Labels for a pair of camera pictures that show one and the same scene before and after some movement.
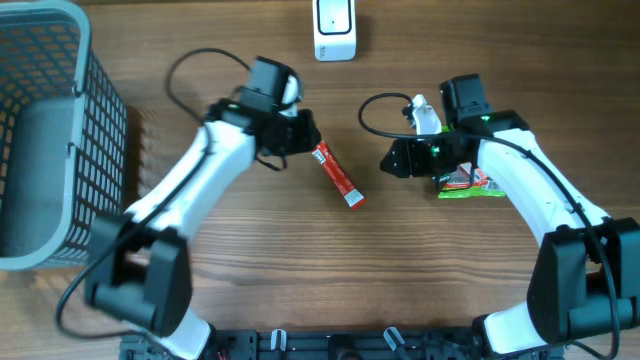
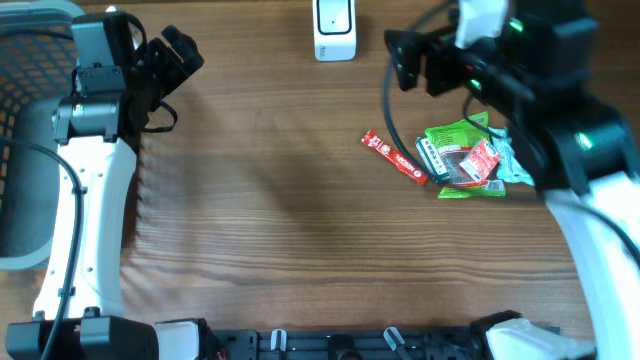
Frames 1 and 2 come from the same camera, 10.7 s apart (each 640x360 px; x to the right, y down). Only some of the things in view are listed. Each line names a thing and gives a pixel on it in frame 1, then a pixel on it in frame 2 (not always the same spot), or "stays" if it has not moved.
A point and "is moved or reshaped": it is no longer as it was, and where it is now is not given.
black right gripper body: x=427 y=158 -> x=446 y=71
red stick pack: x=353 y=196 is moved or reshaped
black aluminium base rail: x=324 y=344 stays
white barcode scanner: x=335 y=30 stays
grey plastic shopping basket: x=63 y=136 stays
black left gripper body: x=297 y=134 -> x=157 y=72
